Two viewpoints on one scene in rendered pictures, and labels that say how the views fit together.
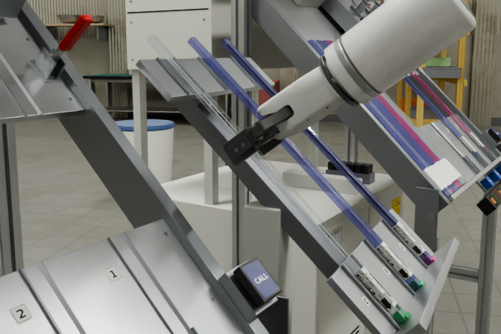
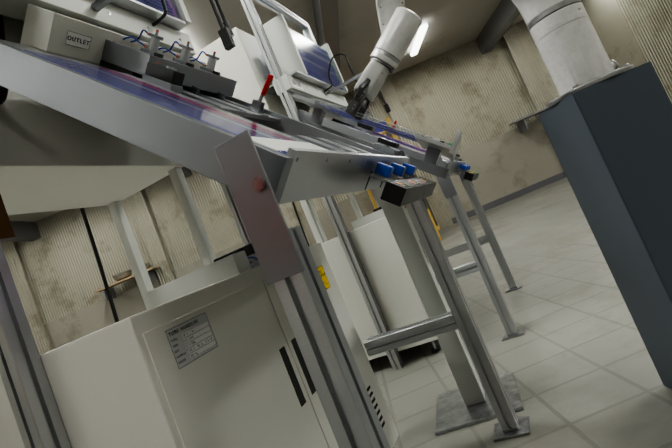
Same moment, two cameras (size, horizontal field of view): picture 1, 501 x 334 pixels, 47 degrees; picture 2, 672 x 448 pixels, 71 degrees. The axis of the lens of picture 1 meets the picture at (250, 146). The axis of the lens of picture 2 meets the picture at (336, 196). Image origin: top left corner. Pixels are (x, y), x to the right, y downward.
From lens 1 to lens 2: 0.80 m
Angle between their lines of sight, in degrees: 19
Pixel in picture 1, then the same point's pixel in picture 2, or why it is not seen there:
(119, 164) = (306, 131)
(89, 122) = (284, 123)
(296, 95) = (368, 72)
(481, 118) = (445, 221)
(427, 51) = (409, 34)
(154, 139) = not seen: hidden behind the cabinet
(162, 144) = not seen: hidden behind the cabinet
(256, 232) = not seen: hidden behind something
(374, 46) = (390, 40)
